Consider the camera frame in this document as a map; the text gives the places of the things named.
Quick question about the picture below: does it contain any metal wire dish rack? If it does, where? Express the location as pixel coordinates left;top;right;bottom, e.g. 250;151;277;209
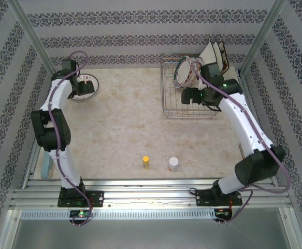
160;53;225;119

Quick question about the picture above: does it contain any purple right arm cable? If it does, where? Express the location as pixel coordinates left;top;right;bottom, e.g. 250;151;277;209
191;61;291;227

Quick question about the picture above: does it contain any round plate red pattern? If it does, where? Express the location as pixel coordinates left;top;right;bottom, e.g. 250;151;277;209
188;57;200;88

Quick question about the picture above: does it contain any aluminium side rail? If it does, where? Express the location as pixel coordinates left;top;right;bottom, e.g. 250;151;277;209
21;74;61;190
237;70;280;187

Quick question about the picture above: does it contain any pale teal plastic object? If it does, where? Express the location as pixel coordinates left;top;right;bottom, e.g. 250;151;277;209
41;152;54;179

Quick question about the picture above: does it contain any aluminium extrusion mounting rail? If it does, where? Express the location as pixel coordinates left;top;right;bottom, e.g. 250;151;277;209
9;178;294;208

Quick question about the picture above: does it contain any perforated grey cable duct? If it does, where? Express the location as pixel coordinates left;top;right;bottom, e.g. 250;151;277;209
20;209;217;220

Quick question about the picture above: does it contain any round plate green red rim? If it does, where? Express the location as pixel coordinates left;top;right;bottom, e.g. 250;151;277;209
173;55;199;89

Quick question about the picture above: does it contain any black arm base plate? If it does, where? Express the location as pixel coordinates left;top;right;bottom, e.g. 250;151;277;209
195;190;243;208
57;190;105;208

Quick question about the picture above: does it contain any square cream plate dark rim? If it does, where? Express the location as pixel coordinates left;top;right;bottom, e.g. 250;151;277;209
211;41;225;71
199;41;220;72

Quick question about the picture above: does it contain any small green circuit board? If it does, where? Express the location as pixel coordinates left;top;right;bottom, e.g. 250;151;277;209
214;208;232;218
69;210;92;219

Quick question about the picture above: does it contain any small white bottle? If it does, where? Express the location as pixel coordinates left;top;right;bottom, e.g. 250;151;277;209
168;157;180;172

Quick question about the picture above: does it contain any grey sheet metal panel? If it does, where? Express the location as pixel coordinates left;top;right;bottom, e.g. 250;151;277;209
5;207;296;249

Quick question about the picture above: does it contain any square plate red brown picture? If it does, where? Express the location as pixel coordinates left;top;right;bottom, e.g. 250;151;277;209
218;41;231;76

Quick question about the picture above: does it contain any aluminium frame post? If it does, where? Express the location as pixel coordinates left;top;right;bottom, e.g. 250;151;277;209
239;0;289;76
7;0;61;78

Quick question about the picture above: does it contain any round plate orange radial pattern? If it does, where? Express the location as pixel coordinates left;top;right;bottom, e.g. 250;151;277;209
195;57;205;78

